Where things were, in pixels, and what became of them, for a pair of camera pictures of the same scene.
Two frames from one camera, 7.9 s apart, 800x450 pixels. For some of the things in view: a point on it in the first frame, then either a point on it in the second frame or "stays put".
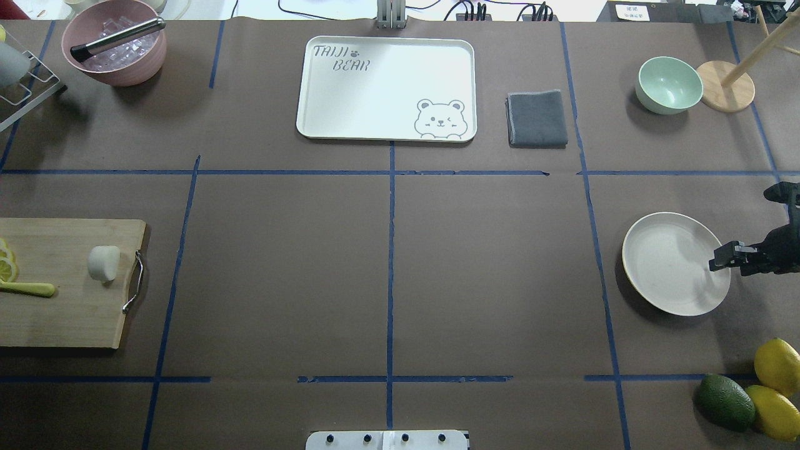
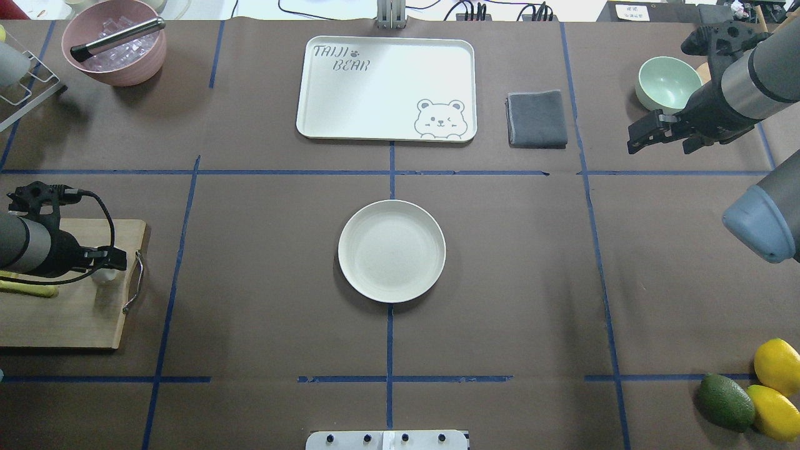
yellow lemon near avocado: (777, 366) stays put
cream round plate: (666, 260) → (392, 251)
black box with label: (664, 11) stays put
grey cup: (14, 64) stays put
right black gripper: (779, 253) → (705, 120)
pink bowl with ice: (130, 64) stays put
